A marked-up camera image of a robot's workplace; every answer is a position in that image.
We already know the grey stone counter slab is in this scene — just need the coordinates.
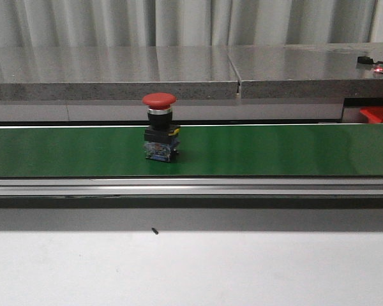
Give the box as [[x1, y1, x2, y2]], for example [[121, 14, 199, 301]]
[[0, 47, 239, 101]]

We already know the green conveyor belt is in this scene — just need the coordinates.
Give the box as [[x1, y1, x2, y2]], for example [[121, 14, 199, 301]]
[[0, 124, 383, 178]]

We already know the red plate tray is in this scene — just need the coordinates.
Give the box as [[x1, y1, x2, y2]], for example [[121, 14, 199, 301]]
[[360, 106, 383, 124]]

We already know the black connector plug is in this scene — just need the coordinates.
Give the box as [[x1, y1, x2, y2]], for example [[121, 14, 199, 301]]
[[357, 56, 375, 65]]

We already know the grey pleated curtain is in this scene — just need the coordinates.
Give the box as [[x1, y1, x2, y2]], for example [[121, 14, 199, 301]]
[[0, 1, 377, 47]]

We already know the aluminium conveyor side rail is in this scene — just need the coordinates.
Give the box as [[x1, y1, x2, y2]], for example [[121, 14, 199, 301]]
[[0, 178, 383, 196]]

